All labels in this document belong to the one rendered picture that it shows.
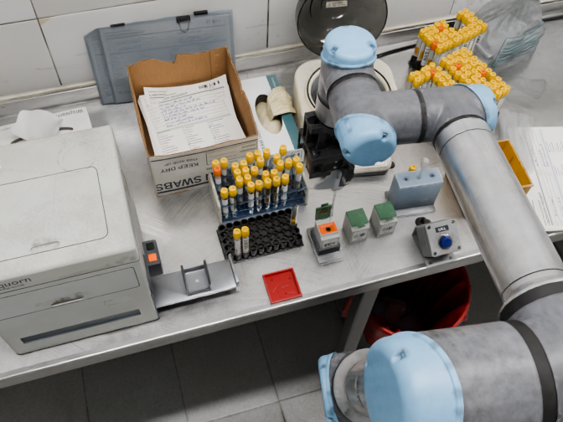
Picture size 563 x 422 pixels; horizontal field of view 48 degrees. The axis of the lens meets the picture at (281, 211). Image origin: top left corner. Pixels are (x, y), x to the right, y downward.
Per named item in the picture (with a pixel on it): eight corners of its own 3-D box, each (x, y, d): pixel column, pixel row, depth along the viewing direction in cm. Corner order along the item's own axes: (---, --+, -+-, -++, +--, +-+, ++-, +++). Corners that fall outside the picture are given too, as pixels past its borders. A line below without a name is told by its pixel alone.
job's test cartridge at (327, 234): (319, 254, 135) (322, 239, 129) (312, 235, 137) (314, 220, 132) (337, 249, 135) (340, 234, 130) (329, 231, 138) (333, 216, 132)
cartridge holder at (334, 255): (318, 266, 135) (320, 258, 132) (306, 231, 139) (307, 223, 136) (342, 259, 136) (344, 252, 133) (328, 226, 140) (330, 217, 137)
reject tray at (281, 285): (271, 305, 129) (271, 303, 129) (261, 276, 133) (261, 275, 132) (302, 296, 131) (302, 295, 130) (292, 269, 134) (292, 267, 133)
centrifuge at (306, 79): (306, 182, 146) (310, 150, 136) (287, 90, 162) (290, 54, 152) (405, 173, 149) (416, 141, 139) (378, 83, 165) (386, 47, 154)
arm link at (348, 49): (329, 64, 83) (317, 21, 88) (322, 119, 93) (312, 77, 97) (386, 60, 84) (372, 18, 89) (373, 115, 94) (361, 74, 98)
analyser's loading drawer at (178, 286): (139, 315, 125) (136, 304, 120) (134, 286, 128) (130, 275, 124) (239, 290, 129) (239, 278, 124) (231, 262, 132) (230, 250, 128)
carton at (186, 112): (155, 199, 142) (146, 158, 129) (134, 107, 157) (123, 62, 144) (260, 176, 147) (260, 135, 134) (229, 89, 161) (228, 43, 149)
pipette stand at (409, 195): (393, 218, 142) (401, 193, 133) (384, 193, 146) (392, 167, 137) (435, 212, 143) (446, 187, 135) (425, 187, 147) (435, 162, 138)
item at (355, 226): (348, 244, 138) (353, 229, 132) (341, 227, 140) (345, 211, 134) (365, 240, 138) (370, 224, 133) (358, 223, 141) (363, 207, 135)
